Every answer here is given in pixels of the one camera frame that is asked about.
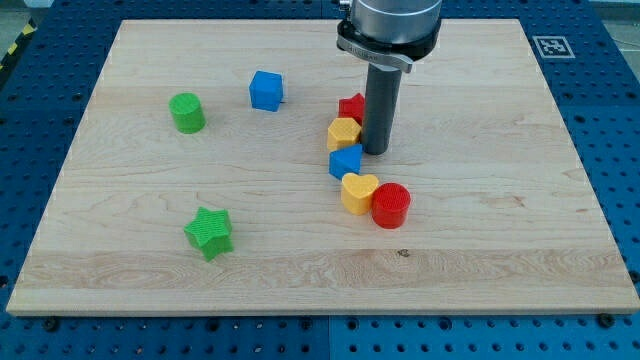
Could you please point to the green cylinder block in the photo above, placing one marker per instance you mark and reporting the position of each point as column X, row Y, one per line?
column 187, row 113

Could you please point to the blue cube block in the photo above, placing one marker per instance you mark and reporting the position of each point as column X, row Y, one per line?
column 266, row 91

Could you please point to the yellow heart block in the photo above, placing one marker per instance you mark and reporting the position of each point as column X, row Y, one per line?
column 357, row 192

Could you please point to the green star block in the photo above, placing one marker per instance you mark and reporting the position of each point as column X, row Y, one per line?
column 210, row 232

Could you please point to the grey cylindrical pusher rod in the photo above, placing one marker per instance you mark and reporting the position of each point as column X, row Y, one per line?
column 382, row 88

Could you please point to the red cylinder block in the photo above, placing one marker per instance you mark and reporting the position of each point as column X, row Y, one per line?
column 391, row 202

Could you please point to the red pentagon block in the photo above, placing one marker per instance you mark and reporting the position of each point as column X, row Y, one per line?
column 352, row 107

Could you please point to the yellow hexagon block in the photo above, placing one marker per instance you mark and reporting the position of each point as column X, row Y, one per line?
column 342, row 132

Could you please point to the blue triangle block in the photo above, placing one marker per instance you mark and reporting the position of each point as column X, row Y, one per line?
column 345, row 160

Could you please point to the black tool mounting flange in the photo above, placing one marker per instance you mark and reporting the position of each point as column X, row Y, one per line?
column 400, row 56

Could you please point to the white fiducial marker tag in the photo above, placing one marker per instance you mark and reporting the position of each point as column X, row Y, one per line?
column 553, row 47

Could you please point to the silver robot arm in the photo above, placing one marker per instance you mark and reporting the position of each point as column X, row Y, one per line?
column 390, row 35

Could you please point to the wooden board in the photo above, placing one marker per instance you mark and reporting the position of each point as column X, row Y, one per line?
column 502, row 220

